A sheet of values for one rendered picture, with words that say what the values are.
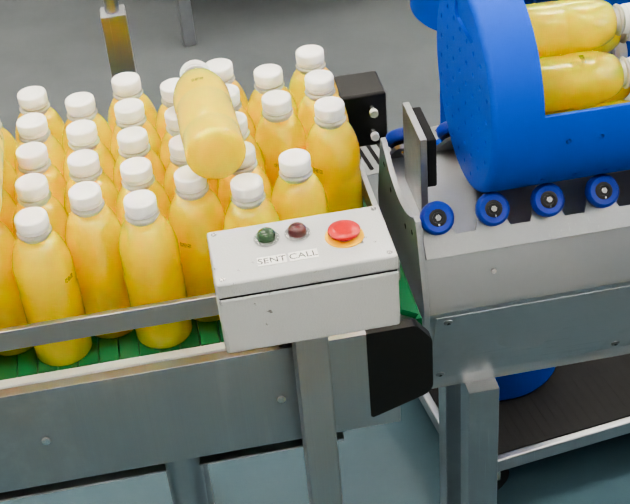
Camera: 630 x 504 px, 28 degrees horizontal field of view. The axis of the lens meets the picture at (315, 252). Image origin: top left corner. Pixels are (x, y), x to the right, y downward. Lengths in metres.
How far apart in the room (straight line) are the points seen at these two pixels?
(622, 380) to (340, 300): 1.31
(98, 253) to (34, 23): 3.03
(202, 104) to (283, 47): 2.62
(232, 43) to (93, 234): 2.71
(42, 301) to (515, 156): 0.60
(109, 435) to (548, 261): 0.62
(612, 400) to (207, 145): 1.32
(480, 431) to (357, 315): 0.58
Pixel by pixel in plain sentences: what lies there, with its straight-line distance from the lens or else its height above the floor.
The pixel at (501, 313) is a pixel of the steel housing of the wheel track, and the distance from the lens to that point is 1.74.
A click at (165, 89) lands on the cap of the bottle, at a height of 1.11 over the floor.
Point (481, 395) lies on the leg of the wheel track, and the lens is 1.89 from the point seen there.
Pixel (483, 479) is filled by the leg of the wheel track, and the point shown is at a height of 0.43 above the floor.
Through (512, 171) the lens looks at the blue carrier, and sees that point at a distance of 1.60.
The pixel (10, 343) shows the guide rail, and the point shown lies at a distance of 1.55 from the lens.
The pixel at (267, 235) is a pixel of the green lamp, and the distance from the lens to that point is 1.39.
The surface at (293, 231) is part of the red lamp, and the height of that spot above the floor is 1.11.
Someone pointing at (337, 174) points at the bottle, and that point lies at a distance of 1.63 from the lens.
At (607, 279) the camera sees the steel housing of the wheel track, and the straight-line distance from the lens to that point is 1.75.
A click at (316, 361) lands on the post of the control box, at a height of 0.94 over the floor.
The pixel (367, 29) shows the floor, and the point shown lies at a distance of 4.19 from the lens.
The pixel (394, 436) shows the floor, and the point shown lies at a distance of 2.69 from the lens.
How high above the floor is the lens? 1.93
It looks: 37 degrees down
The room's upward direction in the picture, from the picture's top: 5 degrees counter-clockwise
